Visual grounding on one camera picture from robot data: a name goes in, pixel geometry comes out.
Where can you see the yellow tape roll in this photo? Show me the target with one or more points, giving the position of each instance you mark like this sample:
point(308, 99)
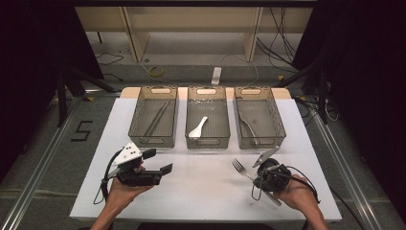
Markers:
point(156, 71)

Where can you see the white spoon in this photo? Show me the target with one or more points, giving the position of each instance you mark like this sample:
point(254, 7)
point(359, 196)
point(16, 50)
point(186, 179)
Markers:
point(195, 131)

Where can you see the metal fork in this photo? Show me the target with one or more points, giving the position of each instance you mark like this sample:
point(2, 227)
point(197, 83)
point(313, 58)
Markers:
point(241, 169)

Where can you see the smoky clear plastic bin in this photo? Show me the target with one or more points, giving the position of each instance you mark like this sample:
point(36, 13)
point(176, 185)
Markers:
point(207, 121)
point(154, 121)
point(258, 121)

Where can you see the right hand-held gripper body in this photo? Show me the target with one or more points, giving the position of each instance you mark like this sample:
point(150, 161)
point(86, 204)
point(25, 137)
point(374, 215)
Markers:
point(274, 177)

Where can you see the white power strip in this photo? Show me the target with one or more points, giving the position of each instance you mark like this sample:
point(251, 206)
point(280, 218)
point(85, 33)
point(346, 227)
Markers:
point(216, 76)

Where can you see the person's left hand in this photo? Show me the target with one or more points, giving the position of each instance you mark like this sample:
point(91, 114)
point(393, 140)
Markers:
point(123, 195)

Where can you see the person's right hand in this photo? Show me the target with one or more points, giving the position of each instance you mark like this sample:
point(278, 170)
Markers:
point(297, 193)

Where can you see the metal table knife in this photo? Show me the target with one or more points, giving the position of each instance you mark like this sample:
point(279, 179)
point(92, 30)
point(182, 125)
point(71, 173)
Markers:
point(250, 129)

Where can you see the aluminium floor rail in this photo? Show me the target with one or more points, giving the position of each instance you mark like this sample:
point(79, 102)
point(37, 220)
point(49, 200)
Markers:
point(348, 172)
point(35, 179)

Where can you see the light wooden shelf unit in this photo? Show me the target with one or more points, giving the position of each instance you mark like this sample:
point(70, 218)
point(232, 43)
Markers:
point(191, 19)

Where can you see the black metal stand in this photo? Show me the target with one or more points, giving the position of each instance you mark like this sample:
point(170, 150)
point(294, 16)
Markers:
point(62, 96)
point(322, 96)

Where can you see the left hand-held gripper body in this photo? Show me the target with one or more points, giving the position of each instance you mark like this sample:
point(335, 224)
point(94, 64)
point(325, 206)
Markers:
point(134, 174)

